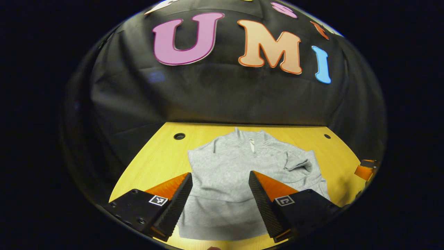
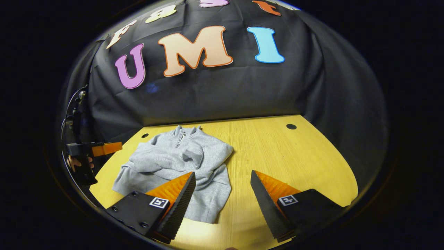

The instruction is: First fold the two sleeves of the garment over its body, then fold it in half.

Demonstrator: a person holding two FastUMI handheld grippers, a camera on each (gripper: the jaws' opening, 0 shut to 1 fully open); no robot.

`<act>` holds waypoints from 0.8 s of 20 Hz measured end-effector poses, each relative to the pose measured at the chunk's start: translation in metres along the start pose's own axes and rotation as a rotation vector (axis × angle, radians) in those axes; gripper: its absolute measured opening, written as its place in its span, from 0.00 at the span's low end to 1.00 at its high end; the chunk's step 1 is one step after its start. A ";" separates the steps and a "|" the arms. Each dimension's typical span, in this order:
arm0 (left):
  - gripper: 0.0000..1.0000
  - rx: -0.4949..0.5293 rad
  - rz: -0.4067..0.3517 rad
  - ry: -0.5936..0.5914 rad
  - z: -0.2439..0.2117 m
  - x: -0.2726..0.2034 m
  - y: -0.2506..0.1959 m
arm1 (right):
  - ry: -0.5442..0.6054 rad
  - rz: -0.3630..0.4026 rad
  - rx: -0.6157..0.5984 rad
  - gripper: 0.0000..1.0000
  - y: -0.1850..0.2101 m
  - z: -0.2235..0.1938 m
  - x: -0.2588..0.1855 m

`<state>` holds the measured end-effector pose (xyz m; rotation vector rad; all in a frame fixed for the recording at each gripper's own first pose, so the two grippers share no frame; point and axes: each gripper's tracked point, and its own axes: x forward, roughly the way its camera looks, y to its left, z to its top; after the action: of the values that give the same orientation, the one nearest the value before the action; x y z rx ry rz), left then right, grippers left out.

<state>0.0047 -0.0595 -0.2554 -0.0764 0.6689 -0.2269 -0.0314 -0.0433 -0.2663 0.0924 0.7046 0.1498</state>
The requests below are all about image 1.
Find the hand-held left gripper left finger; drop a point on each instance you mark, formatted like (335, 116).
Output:
(177, 208)

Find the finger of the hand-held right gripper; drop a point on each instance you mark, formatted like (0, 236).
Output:
(362, 172)

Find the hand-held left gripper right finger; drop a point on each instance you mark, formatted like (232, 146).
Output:
(265, 208)

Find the grey zip sweatshirt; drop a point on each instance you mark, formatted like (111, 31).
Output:
(222, 187)

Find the black backdrop cloth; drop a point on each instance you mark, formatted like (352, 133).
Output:
(242, 97)

